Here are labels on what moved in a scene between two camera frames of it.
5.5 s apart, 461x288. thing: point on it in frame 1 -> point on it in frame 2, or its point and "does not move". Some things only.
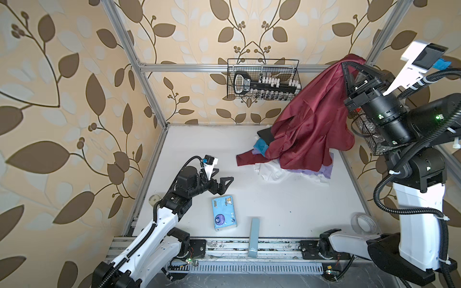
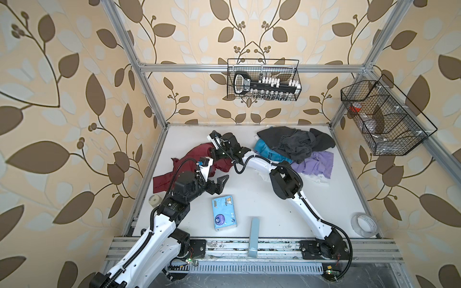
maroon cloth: [316, 122] -> [188, 161]
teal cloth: [261, 145] does not move
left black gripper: [214, 189] does not move
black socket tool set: [265, 87] does not move
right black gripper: [371, 75] -> [213, 152]
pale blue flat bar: [253, 245] does not move
